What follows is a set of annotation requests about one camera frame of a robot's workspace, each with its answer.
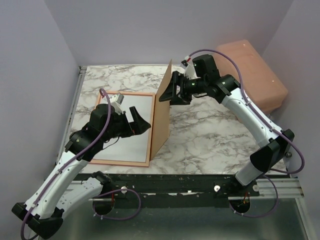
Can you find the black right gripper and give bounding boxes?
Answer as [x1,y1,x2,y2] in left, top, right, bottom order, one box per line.
[158,71,207,106]

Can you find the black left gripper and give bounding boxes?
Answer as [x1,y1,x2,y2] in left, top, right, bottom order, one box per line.
[102,106,151,142]

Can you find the brown cardboard backing board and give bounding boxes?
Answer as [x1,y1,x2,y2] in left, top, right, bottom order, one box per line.
[149,60,172,161]

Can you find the landscape photo print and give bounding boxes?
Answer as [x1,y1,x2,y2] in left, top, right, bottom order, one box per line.
[91,91,155,167]

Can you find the pink wooden picture frame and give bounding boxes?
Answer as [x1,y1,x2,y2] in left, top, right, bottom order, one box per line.
[91,91,156,167]

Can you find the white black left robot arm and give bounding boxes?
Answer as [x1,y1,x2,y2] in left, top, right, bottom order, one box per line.
[11,103,151,240]

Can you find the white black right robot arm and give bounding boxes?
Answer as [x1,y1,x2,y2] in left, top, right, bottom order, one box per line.
[159,71,295,196]

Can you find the translucent pink plastic box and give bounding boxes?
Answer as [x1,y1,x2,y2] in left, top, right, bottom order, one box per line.
[215,39,288,114]

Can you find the aluminium front rail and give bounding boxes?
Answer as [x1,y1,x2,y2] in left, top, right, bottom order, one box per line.
[98,174,304,201]

